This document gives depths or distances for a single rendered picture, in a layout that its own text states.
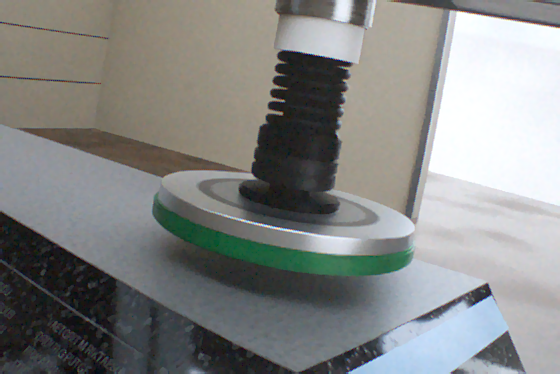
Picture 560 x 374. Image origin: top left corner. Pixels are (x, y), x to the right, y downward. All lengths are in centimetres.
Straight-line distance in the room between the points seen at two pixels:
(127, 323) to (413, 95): 523
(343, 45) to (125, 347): 28
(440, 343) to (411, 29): 521
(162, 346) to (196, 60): 634
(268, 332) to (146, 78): 674
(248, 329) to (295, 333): 3
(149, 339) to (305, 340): 10
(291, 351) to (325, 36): 24
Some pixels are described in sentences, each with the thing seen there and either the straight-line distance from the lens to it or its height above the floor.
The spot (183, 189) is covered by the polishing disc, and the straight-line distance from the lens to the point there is 55.
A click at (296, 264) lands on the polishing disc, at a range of 48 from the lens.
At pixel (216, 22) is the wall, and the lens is 666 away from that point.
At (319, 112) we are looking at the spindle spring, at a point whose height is 96.
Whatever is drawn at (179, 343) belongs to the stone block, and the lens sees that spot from 44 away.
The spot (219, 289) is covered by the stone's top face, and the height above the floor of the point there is 83.
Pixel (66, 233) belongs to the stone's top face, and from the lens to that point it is 59.
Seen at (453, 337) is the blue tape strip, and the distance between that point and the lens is 57.
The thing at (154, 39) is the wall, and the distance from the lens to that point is 714.
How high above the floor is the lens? 99
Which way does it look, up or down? 10 degrees down
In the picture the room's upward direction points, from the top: 11 degrees clockwise
